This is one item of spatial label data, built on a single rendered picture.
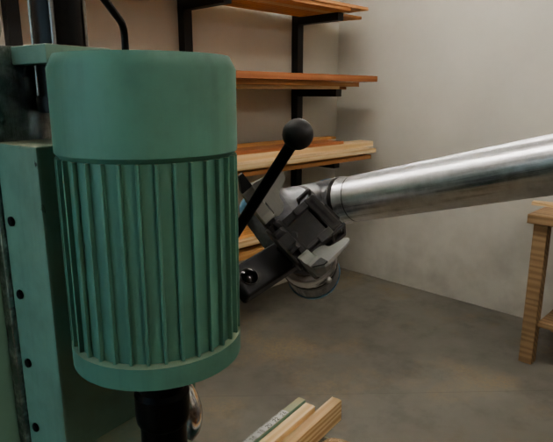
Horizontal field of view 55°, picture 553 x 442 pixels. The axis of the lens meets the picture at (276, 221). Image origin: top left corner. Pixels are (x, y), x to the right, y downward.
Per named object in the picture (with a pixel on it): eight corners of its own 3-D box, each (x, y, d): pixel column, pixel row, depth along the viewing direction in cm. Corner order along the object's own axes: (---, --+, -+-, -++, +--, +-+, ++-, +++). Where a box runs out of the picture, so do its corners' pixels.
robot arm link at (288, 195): (268, 203, 104) (305, 253, 100) (224, 213, 96) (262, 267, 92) (292, 170, 99) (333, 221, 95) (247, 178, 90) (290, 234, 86)
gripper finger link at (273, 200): (259, 142, 67) (295, 193, 72) (223, 174, 66) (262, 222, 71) (270, 149, 64) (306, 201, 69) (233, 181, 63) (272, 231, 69)
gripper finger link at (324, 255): (355, 234, 59) (326, 221, 68) (317, 270, 59) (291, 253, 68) (371, 254, 60) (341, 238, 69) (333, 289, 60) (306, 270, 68)
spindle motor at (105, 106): (152, 419, 46) (129, 44, 39) (39, 361, 57) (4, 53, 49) (272, 345, 60) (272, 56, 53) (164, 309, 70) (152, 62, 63)
